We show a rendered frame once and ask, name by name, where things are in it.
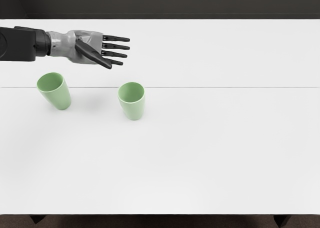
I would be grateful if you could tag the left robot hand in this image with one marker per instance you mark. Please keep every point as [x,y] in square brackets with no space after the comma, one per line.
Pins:
[65,46]

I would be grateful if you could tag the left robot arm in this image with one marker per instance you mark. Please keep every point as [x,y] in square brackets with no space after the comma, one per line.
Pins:
[17,43]

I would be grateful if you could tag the light green cup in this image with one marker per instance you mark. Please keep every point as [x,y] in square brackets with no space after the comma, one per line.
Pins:
[55,91]
[132,101]

